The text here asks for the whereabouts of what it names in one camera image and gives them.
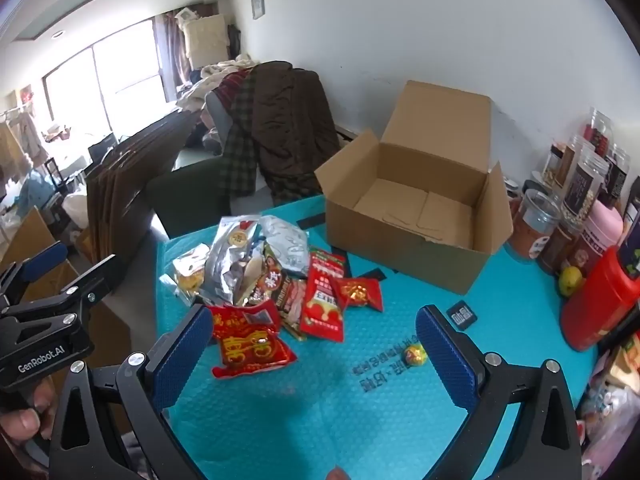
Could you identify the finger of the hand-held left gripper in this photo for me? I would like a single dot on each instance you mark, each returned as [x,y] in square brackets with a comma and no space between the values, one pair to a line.
[95,280]
[42,265]

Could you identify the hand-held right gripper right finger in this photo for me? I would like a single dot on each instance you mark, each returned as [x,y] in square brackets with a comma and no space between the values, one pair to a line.
[447,360]

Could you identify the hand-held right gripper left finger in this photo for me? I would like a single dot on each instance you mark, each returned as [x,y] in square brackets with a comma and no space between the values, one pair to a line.
[182,355]

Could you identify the gold foil candy ball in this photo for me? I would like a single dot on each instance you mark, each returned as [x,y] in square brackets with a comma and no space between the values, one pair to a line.
[415,355]

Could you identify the red gold snack packet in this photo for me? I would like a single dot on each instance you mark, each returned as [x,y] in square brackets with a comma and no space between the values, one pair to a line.
[245,345]

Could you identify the clear yellow cookie packet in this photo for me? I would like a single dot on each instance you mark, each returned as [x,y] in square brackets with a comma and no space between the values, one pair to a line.
[190,272]

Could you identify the brown cardboard box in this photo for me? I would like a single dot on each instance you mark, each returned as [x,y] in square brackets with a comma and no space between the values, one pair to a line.
[415,260]

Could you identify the silver foil snack packet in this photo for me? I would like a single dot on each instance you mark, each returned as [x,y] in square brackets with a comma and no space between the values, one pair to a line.
[235,260]

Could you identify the small red candy packet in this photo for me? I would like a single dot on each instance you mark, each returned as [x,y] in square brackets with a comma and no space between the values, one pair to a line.
[360,292]

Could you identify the brown red snack packet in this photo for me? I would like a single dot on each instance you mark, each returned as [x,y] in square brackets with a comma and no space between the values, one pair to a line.
[280,295]

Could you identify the long red snack packet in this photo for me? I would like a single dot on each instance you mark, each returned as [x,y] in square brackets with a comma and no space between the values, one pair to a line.
[325,305]

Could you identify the person's left hand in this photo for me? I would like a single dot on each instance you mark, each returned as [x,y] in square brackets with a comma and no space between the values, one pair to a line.
[22,422]

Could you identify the brown cardboard sheet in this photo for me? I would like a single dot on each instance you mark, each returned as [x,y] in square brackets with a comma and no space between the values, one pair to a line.
[30,232]

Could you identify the small black card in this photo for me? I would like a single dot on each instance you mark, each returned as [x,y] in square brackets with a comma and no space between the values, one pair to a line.
[460,317]

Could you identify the white plastic bag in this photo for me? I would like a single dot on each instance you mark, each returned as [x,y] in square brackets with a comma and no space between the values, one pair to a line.
[75,207]

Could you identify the stack of folded cardboard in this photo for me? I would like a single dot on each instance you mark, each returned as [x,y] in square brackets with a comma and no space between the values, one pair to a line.
[125,185]

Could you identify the dark green armchair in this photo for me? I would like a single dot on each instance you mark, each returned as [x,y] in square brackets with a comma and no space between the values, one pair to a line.
[185,200]

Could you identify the teal bubble mat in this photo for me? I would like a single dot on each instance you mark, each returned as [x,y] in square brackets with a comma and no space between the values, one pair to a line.
[300,410]

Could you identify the clothes rack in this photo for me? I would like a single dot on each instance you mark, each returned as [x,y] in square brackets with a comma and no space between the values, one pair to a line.
[20,135]

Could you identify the green yellow fruit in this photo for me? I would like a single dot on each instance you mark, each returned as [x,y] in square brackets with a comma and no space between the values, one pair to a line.
[571,280]

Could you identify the red thermos bottle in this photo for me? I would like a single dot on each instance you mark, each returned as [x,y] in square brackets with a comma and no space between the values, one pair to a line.
[595,300]

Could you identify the brown label jar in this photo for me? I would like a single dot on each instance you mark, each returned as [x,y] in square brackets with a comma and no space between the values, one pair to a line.
[562,247]

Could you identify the wide clear plastic jar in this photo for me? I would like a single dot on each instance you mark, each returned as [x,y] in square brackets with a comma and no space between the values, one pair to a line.
[535,225]

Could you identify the green plaid cloth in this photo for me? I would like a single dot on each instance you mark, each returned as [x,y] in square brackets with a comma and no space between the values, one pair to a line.
[240,150]

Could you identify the pink bottle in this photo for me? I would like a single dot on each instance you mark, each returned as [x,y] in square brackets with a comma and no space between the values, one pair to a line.
[600,225]

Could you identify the window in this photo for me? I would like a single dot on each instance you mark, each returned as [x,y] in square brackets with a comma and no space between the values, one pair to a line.
[115,70]

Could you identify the short jar black lid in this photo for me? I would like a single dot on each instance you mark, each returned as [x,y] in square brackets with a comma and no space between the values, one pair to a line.
[551,162]

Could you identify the tall clear jar dark label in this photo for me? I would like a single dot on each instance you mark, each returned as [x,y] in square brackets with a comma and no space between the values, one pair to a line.
[582,180]

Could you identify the clear jar brown contents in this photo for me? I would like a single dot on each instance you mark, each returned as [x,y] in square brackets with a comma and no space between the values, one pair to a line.
[570,155]

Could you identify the red striped cloth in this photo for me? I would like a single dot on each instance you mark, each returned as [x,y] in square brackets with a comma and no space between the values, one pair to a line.
[235,85]

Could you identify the brown curtain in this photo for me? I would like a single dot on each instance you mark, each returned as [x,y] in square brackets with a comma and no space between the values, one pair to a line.
[170,50]

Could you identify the pile of cream bedding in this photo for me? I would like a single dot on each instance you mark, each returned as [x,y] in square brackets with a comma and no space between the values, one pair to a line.
[220,72]

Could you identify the brown jacket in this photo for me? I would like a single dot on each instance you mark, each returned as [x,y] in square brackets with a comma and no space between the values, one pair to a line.
[290,125]

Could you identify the clear jar black label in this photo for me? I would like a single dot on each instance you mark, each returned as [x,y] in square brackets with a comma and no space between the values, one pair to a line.
[617,170]

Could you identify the cream quilted cushion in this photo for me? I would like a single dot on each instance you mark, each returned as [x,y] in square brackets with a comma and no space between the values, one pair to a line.
[205,40]

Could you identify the clear jar red contents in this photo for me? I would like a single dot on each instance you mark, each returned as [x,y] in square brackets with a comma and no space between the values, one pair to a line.
[597,127]

